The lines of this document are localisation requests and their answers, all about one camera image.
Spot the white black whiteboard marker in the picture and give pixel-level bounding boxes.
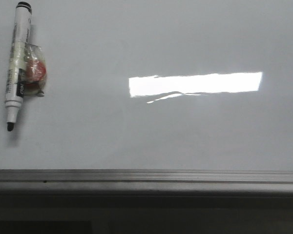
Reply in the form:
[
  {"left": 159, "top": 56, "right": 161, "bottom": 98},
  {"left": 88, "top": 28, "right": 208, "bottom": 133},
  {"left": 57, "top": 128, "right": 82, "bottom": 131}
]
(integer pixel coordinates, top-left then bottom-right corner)
[{"left": 4, "top": 1, "right": 32, "bottom": 132}]

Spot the white whiteboard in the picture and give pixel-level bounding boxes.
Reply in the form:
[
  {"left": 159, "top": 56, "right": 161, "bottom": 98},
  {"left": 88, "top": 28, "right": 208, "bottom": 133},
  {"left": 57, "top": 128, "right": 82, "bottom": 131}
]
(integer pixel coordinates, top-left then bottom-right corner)
[{"left": 0, "top": 0, "right": 293, "bottom": 171}]

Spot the dark panel below whiteboard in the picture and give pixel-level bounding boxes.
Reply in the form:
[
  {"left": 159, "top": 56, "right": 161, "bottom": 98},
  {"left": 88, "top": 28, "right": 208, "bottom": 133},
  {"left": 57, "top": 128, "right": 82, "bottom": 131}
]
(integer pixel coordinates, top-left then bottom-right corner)
[{"left": 0, "top": 221, "right": 93, "bottom": 234}]

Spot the aluminium whiteboard frame rail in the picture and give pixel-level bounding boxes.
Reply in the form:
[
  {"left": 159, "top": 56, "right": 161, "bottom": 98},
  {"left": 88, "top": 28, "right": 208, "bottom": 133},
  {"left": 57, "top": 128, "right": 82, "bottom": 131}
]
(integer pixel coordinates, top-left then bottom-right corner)
[{"left": 0, "top": 169, "right": 293, "bottom": 196}]

